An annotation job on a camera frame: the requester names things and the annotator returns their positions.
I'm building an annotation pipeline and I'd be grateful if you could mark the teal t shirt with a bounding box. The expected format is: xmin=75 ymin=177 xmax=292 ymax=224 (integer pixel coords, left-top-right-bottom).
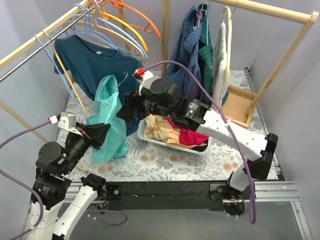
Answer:
xmin=87 ymin=75 xmax=129 ymax=163

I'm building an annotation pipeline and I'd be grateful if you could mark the beige t shirt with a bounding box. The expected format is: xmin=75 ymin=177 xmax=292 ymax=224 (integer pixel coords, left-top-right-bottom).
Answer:
xmin=143 ymin=115 xmax=196 ymax=149

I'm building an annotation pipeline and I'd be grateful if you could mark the magenta garment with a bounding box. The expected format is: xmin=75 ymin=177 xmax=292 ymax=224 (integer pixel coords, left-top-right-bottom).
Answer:
xmin=165 ymin=117 xmax=209 ymax=146

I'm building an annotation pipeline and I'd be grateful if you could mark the dark blue garment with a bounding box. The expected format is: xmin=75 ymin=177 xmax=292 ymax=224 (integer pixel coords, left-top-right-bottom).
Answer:
xmin=52 ymin=34 xmax=145 ymax=137

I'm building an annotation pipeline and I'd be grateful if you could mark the black t shirt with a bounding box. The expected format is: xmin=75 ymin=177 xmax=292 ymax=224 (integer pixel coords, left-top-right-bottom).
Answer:
xmin=192 ymin=139 xmax=209 ymax=152

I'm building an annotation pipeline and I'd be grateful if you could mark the thin light blue wire hanger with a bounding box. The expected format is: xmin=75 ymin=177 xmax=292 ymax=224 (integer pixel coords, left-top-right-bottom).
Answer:
xmin=34 ymin=32 xmax=88 ymax=117

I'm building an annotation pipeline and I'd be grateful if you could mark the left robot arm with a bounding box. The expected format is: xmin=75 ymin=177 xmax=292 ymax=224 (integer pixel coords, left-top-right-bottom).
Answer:
xmin=25 ymin=123 xmax=111 ymax=240

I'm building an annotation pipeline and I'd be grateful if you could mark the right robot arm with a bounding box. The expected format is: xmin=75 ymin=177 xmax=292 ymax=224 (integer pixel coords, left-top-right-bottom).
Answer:
xmin=116 ymin=79 xmax=279 ymax=199

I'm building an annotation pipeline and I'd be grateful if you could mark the blue plaid shirt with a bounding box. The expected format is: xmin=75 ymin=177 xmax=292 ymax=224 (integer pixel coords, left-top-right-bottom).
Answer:
xmin=165 ymin=6 xmax=204 ymax=101

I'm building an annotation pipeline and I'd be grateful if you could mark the yellow orange hanger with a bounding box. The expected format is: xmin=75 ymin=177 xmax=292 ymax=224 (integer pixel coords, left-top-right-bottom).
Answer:
xmin=101 ymin=13 xmax=148 ymax=51

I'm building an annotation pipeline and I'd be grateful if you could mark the white plastic basket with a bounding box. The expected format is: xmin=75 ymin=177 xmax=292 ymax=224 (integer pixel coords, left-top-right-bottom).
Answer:
xmin=136 ymin=117 xmax=211 ymax=156

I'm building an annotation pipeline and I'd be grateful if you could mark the white garment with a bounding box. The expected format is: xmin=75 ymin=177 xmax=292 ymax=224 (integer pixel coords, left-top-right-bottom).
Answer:
xmin=212 ymin=22 xmax=228 ymax=107

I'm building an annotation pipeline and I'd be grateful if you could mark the dark green garment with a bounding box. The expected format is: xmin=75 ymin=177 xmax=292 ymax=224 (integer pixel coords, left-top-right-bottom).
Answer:
xmin=198 ymin=4 xmax=230 ymax=105

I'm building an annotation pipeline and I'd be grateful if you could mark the right wooden clothes rack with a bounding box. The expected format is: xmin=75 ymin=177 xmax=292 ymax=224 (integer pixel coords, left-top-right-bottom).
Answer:
xmin=161 ymin=0 xmax=320 ymax=129

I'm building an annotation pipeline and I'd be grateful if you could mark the wooden clothes rack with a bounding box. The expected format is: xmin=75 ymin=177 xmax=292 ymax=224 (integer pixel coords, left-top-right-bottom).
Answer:
xmin=0 ymin=0 xmax=141 ymax=176
xmin=161 ymin=0 xmax=320 ymax=129

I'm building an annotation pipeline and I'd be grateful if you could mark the floral table cloth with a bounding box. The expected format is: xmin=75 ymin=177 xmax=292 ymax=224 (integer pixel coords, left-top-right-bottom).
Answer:
xmin=53 ymin=69 xmax=280 ymax=182

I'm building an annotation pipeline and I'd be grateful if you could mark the black base bar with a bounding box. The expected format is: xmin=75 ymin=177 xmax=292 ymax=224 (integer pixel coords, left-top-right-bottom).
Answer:
xmin=97 ymin=180 xmax=253 ymax=212

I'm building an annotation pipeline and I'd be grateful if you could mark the metal rod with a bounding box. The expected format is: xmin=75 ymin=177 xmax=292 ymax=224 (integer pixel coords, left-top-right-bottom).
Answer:
xmin=0 ymin=0 xmax=106 ymax=83

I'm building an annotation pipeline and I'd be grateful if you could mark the left wooden clothes rack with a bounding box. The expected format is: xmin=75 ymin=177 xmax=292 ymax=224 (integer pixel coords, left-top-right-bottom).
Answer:
xmin=0 ymin=0 xmax=141 ymax=176

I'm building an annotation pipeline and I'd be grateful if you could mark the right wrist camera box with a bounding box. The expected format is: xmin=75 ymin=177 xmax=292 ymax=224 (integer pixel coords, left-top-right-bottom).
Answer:
xmin=132 ymin=67 xmax=155 ymax=96

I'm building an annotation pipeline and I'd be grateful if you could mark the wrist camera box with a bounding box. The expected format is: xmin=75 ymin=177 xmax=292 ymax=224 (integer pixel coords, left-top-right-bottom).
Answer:
xmin=132 ymin=67 xmax=155 ymax=96
xmin=48 ymin=112 xmax=82 ymax=136

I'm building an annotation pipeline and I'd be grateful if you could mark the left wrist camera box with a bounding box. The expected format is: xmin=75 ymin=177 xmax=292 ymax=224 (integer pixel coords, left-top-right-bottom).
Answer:
xmin=48 ymin=112 xmax=82 ymax=136

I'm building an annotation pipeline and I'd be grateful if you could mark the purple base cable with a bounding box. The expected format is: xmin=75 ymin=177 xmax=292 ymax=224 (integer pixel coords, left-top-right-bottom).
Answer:
xmin=84 ymin=209 xmax=128 ymax=227

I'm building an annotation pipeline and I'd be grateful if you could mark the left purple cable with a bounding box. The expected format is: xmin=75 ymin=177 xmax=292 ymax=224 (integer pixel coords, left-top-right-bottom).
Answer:
xmin=0 ymin=119 xmax=55 ymax=240

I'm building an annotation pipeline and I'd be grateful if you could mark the aluminium frame rail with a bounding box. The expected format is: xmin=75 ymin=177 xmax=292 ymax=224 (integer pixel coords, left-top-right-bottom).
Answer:
xmin=19 ymin=67 xmax=313 ymax=240

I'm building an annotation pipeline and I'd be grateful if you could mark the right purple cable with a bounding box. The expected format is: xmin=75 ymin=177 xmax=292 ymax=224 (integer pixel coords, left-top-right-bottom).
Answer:
xmin=144 ymin=60 xmax=257 ymax=225

